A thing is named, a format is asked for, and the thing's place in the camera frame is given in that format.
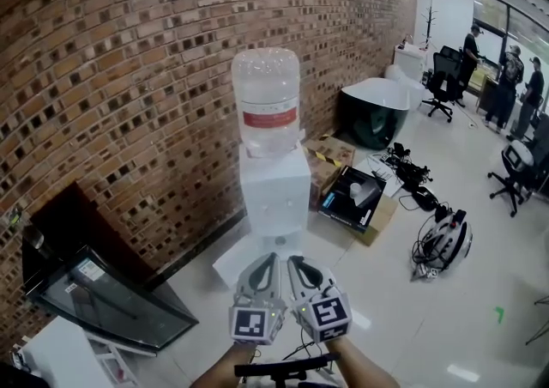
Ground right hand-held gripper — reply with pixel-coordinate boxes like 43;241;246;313
286;255;353;343

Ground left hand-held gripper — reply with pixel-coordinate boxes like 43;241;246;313
228;252;287;347

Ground white water dispenser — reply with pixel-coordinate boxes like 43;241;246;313
213;136;312;293

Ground person's right forearm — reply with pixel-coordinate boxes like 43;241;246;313
325;336;401;388

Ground person's left forearm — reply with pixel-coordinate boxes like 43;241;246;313
195;341;259;388

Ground black product box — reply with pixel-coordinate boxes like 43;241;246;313
317;165;388;233

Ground plain cardboard box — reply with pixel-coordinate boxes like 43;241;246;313
354;192;398;248

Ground small printed floor tags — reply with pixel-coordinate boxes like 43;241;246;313
410;264;439;282

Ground cardboard box striped tape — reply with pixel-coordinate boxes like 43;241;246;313
302;136;358;201

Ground white flat sheet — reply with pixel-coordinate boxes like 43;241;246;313
365;153;407;199

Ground black glass front appliance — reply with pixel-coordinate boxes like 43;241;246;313
21;182;201;352

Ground clear water bottle red label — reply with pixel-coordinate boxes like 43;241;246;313
231;46;302;160

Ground white metal rack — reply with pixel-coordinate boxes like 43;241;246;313
16;315;190;388

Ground black swivel chair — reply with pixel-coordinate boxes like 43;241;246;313
487;139;542;219

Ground white toilet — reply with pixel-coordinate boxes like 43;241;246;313
383;45;428;113

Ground white round device on chair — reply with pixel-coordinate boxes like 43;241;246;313
502;139;535;173

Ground black office chair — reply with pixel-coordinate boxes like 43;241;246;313
421;45;462;124

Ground brown wooden desk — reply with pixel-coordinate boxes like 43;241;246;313
474;71;502;113

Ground black bag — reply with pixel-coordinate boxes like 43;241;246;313
0;360;44;388

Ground dark coat rack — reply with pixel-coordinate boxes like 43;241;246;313
419;8;440;53

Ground glass window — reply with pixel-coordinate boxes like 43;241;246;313
473;0;549;81

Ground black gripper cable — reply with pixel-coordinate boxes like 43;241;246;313
280;325;328;362

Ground black bar frame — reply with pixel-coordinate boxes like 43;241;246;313
234;353;341;381

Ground white round device with cables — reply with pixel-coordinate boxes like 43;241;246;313
410;204;474;282

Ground pile of black cables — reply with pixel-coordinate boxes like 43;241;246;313
385;142;439;214

